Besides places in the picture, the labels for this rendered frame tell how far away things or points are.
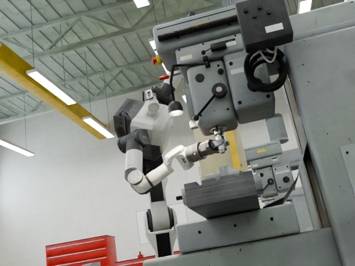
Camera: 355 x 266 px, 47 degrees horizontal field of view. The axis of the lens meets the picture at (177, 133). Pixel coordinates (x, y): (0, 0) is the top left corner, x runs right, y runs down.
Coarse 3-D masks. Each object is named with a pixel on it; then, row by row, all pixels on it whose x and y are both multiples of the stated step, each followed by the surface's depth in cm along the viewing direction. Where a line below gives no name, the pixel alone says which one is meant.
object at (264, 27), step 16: (256, 0) 173; (272, 0) 171; (240, 16) 172; (256, 16) 170; (272, 16) 169; (288, 16) 168; (256, 32) 168; (272, 32) 167; (288, 32) 165; (256, 48) 172
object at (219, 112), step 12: (192, 72) 199; (204, 72) 198; (216, 72) 197; (192, 84) 198; (204, 84) 196; (228, 84) 195; (192, 96) 197; (204, 96) 195; (228, 96) 192; (216, 108) 192; (228, 108) 190; (204, 120) 191; (216, 120) 191; (228, 120) 191; (204, 132) 202
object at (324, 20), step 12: (312, 12) 194; (324, 12) 193; (336, 12) 191; (348, 12) 190; (300, 24) 194; (312, 24) 192; (324, 24) 191; (336, 24) 189; (348, 24) 188; (300, 36) 191; (228, 60) 196; (276, 60) 195; (276, 72) 208
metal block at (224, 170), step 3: (228, 165) 183; (219, 168) 184; (222, 168) 183; (225, 168) 183; (228, 168) 183; (219, 171) 183; (222, 171) 183; (225, 171) 183; (228, 171) 182; (222, 174) 183; (225, 174) 182; (228, 174) 182
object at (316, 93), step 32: (352, 32) 174; (288, 64) 178; (320, 64) 173; (352, 64) 170; (288, 96) 201; (320, 96) 169; (352, 96) 167; (320, 128) 166; (352, 128) 163; (320, 160) 162; (352, 160) 159; (320, 192) 167; (352, 192) 156; (320, 224) 188; (352, 224) 153; (352, 256) 150
